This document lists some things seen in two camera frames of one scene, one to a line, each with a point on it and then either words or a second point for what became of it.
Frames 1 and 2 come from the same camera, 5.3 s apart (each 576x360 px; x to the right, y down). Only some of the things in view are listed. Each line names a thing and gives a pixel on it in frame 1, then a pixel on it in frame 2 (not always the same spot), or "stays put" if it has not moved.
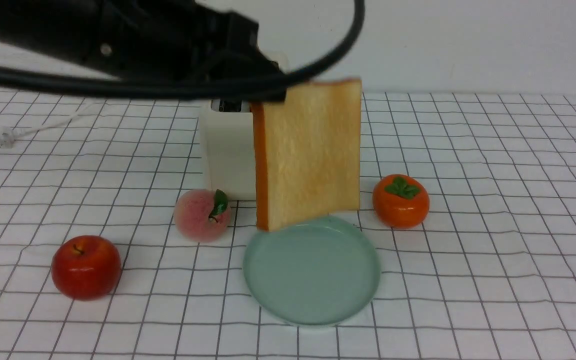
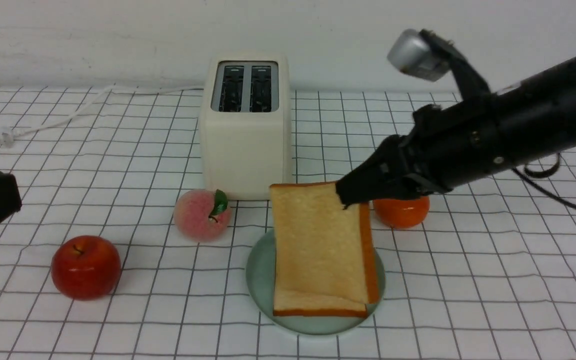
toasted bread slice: x=307 y=152 → x=302 y=303
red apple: x=86 y=268 stays put
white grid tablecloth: x=510 y=261 stays put
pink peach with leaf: x=202 y=215 stays put
